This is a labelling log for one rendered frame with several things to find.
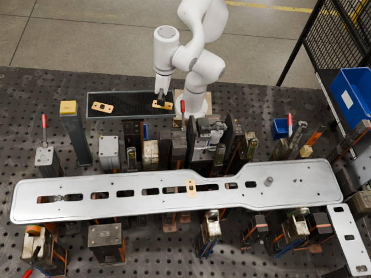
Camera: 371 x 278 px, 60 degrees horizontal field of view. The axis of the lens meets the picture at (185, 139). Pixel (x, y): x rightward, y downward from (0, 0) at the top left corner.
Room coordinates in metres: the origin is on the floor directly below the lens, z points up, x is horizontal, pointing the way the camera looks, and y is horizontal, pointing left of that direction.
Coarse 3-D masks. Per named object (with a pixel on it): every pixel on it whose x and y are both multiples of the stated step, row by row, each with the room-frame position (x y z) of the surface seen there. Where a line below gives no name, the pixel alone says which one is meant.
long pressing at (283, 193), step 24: (264, 168) 0.73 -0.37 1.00; (288, 168) 0.76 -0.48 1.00; (312, 168) 0.78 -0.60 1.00; (24, 192) 0.42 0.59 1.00; (48, 192) 0.44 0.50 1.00; (72, 192) 0.46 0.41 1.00; (96, 192) 0.48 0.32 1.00; (216, 192) 0.58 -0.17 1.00; (240, 192) 0.60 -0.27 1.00; (264, 192) 0.62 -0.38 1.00; (288, 192) 0.64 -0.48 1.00; (312, 192) 0.66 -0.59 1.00; (336, 192) 0.68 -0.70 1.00; (24, 216) 0.33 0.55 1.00; (48, 216) 0.35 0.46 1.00; (72, 216) 0.36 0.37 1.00; (96, 216) 0.38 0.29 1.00; (120, 216) 0.40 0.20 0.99
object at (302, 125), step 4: (296, 124) 0.86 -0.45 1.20; (300, 124) 0.85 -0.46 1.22; (304, 124) 0.86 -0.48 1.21; (296, 128) 0.84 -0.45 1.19; (300, 128) 0.84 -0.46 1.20; (304, 128) 0.83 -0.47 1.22; (296, 132) 0.83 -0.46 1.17; (300, 132) 0.85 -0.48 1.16; (304, 132) 0.82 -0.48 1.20; (292, 136) 0.84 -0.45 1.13; (296, 136) 0.84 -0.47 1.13; (300, 136) 0.84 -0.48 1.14; (292, 140) 0.83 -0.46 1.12; (296, 140) 0.84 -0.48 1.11; (288, 144) 0.83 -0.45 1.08; (296, 144) 0.83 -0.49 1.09; (288, 148) 0.82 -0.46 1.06; (292, 148) 0.83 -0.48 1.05
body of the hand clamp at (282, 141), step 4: (280, 140) 0.87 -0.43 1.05; (284, 140) 0.87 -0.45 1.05; (280, 144) 0.86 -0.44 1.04; (276, 148) 0.87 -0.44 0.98; (280, 148) 0.84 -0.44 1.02; (272, 152) 0.87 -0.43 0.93; (276, 152) 0.85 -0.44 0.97; (280, 152) 0.83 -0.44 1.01; (284, 152) 0.82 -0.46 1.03; (288, 152) 0.83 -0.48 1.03; (292, 152) 0.83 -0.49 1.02; (272, 156) 0.86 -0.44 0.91; (276, 156) 0.84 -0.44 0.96; (280, 156) 0.82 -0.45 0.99; (284, 156) 0.82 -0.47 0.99; (288, 156) 0.83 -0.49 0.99; (268, 160) 0.87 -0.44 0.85; (272, 160) 0.85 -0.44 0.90; (276, 160) 0.82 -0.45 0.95; (280, 160) 0.82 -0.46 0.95; (284, 160) 0.83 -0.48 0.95
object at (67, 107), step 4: (64, 104) 0.76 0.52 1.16; (68, 104) 0.77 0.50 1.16; (72, 104) 0.77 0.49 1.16; (60, 108) 0.74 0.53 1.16; (64, 108) 0.75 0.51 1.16; (68, 108) 0.75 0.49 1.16; (72, 108) 0.75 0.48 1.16; (60, 112) 0.72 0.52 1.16; (64, 112) 0.73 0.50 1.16; (68, 112) 0.73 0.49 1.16; (72, 112) 0.74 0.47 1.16
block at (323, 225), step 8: (312, 216) 0.56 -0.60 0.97; (320, 216) 0.56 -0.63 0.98; (312, 224) 0.53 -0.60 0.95; (320, 224) 0.53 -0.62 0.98; (328, 224) 0.53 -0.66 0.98; (312, 232) 0.50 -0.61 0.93; (320, 232) 0.49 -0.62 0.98; (328, 232) 0.50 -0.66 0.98; (304, 240) 0.50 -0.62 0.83; (312, 240) 0.51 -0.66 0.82; (296, 248) 0.49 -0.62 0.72; (304, 248) 0.50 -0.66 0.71
